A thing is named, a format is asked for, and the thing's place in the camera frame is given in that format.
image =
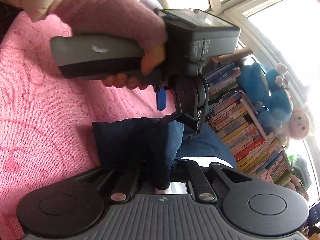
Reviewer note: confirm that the pink hooded rabbit plush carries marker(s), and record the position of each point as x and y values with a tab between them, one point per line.
296	128

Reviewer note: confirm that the blue whale plush toy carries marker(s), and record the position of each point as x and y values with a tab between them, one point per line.
254	83

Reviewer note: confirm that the white navy zip jacket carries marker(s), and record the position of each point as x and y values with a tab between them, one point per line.
152	145

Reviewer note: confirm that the pink sweater cream jacket forearm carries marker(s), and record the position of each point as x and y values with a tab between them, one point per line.
123	18

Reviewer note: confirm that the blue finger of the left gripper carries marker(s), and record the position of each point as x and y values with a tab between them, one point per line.
161	99

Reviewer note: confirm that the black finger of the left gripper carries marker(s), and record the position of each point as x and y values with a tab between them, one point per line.
191	95

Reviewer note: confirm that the folded green towels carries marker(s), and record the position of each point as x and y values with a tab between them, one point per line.
300	169

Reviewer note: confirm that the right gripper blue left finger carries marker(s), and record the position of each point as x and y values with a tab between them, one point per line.
126	186

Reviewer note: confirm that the row of upright books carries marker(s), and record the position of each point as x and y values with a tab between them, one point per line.
233	118

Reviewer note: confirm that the pink rabbit pattern mat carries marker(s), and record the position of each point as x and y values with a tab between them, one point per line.
46	120

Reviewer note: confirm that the left hand in pink sleeve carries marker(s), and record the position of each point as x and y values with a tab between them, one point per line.
152	58

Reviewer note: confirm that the blue doraemon plush toy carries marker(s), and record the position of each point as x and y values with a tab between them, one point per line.
277	105

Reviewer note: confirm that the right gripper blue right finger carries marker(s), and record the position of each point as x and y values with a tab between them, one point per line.
198	186

